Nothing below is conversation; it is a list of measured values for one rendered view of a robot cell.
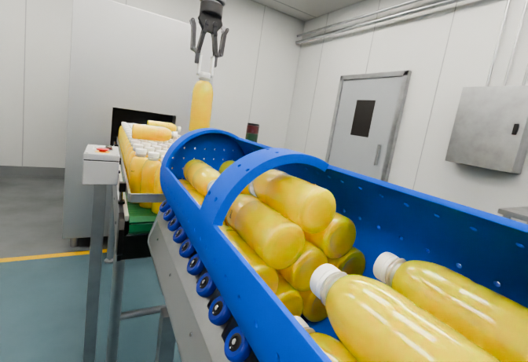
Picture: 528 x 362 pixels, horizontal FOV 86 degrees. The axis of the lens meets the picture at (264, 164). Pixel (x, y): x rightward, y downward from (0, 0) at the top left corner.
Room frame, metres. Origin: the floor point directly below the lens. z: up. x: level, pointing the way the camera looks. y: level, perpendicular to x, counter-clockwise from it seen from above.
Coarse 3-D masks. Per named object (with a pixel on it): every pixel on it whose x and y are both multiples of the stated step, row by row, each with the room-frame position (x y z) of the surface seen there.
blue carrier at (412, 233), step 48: (192, 144) 0.83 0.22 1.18; (240, 144) 0.89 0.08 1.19; (336, 192) 0.54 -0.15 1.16; (384, 192) 0.41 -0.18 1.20; (192, 240) 0.48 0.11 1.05; (384, 240) 0.45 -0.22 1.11; (432, 240) 0.38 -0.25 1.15; (480, 240) 0.32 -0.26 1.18; (240, 288) 0.29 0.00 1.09; (288, 336) 0.21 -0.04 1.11; (336, 336) 0.40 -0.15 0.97
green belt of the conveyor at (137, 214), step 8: (128, 208) 0.97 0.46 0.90; (136, 208) 0.98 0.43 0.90; (144, 208) 0.99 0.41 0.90; (136, 216) 0.91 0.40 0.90; (144, 216) 0.92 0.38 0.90; (152, 216) 0.93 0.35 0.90; (128, 224) 0.95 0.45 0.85; (136, 224) 0.89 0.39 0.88; (144, 224) 0.90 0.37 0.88; (152, 224) 0.91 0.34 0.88; (128, 232) 0.89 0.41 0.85; (136, 232) 0.89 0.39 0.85; (144, 232) 0.90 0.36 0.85
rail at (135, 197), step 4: (132, 196) 0.90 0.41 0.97; (136, 196) 0.90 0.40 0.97; (140, 196) 0.91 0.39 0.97; (144, 196) 0.91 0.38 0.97; (148, 196) 0.92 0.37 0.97; (152, 196) 0.93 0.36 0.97; (156, 196) 0.93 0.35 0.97; (160, 196) 0.94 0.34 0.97; (164, 196) 0.95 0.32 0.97; (132, 200) 0.90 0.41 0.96; (136, 200) 0.90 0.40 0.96; (140, 200) 0.91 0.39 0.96; (144, 200) 0.92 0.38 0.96; (148, 200) 0.92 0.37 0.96; (152, 200) 0.93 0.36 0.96; (156, 200) 0.93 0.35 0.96; (160, 200) 0.94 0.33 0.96; (164, 200) 0.95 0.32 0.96
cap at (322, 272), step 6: (324, 264) 0.31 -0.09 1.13; (330, 264) 0.31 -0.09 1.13; (318, 270) 0.30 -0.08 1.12; (324, 270) 0.30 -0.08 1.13; (330, 270) 0.30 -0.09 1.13; (336, 270) 0.30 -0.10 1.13; (312, 276) 0.30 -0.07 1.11; (318, 276) 0.29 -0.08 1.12; (324, 276) 0.29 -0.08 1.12; (312, 282) 0.29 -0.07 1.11; (318, 282) 0.29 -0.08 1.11; (312, 288) 0.29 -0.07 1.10; (318, 288) 0.29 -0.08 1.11; (318, 294) 0.29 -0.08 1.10
